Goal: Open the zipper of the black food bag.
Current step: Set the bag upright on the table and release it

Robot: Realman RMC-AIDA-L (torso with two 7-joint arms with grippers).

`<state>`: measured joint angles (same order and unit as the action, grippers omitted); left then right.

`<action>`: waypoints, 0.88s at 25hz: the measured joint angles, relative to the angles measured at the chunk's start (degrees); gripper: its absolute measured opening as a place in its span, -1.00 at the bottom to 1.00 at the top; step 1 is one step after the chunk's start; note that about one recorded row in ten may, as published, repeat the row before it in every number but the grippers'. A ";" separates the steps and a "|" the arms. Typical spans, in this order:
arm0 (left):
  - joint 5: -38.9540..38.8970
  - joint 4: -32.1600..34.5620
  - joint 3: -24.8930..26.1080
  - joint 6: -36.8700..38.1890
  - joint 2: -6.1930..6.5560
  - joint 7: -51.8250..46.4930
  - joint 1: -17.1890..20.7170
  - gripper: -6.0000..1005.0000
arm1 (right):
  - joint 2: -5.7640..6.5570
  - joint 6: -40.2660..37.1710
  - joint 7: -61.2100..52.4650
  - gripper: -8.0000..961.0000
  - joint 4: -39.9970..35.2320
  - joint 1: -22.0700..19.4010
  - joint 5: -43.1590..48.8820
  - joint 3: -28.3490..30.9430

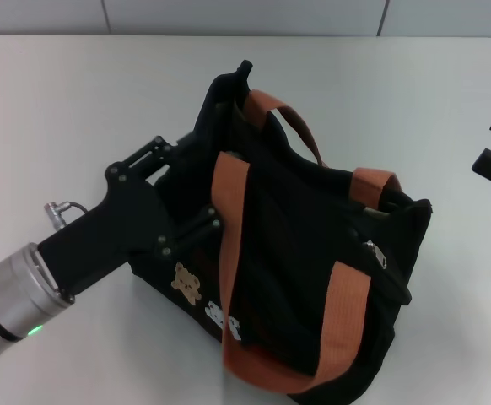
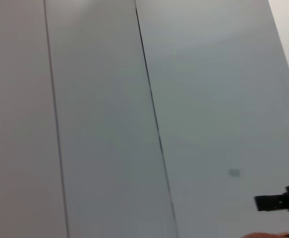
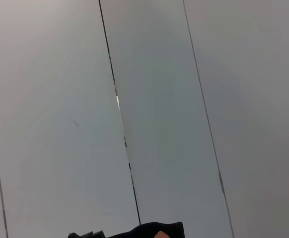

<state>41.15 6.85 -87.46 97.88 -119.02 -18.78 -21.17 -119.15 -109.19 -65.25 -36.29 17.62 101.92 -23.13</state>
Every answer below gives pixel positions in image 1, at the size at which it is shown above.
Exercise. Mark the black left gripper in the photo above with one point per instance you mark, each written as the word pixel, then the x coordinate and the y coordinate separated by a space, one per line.
pixel 119 223

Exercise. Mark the silver metal zipper pull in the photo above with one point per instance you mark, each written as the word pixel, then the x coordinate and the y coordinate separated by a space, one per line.
pixel 379 255

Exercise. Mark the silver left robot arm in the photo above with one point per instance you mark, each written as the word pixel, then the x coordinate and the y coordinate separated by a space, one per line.
pixel 9 295

